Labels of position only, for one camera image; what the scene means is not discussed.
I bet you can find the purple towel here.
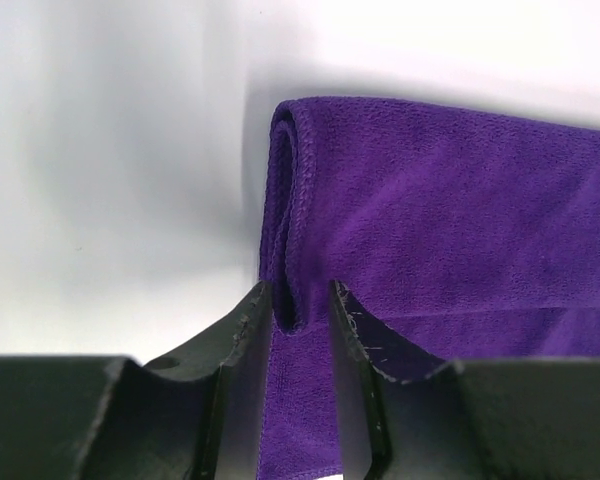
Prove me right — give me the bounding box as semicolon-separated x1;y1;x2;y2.
258;97;600;479

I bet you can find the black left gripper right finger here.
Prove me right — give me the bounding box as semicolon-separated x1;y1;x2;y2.
329;281;600;479

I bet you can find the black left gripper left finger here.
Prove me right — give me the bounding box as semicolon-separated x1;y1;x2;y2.
0;282;272;479

